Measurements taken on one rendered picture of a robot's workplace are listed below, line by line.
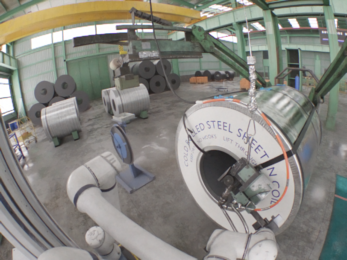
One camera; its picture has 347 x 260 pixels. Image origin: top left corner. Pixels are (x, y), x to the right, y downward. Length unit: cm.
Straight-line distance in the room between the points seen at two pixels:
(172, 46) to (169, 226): 184
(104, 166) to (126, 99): 495
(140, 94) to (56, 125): 317
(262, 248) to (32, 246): 63
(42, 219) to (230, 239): 74
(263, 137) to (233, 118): 21
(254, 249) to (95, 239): 91
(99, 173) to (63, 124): 478
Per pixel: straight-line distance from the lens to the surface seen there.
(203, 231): 179
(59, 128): 543
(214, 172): 146
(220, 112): 95
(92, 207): 54
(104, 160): 66
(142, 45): 125
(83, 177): 61
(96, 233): 112
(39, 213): 77
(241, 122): 87
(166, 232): 181
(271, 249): 49
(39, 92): 1190
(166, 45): 136
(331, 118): 546
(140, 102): 569
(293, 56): 726
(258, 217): 89
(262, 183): 81
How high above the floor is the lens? 153
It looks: 21 degrees down
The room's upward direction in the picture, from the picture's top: 7 degrees counter-clockwise
